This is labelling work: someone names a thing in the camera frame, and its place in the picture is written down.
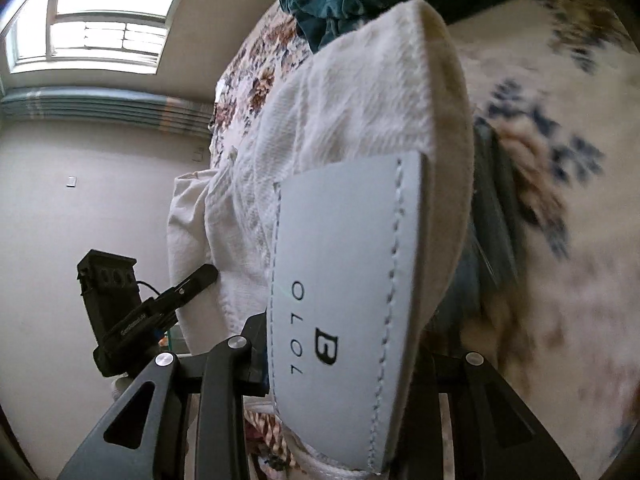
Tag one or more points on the green striped curtain left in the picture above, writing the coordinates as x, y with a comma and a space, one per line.
96, 104

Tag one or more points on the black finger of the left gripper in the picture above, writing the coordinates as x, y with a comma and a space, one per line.
178, 296

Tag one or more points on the folded blue jeans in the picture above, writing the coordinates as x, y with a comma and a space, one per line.
492, 253

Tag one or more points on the white pants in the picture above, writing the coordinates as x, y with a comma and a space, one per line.
341, 217

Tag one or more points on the window with metal bars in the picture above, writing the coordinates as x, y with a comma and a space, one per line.
126, 36

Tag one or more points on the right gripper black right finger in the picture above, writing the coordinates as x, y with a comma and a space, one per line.
494, 434

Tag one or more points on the floral bed blanket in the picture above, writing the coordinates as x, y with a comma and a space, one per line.
556, 83

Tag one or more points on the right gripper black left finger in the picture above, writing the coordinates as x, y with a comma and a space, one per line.
143, 434

